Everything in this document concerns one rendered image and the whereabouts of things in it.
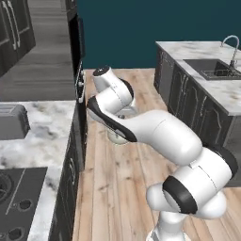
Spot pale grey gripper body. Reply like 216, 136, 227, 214
107, 130, 130, 146

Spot dark base cupboards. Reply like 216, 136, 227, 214
48, 103, 88, 241

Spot dark island cupboards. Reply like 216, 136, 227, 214
153, 42, 241, 188

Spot black built-in oven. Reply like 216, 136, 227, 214
67, 13, 88, 104

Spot grey toaster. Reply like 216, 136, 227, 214
0, 104, 31, 141

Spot black hob knob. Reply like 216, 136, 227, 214
7, 227, 24, 241
18, 198, 33, 212

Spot dark sink basin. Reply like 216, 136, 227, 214
183, 58, 241, 81

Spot black hob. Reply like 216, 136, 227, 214
0, 167, 49, 241

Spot dark tall cupboard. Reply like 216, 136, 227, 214
64, 0, 79, 22

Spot silver curved tap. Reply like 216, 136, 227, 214
220, 34, 241, 69

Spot dark wall cupboards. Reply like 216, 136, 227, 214
0, 0, 37, 77

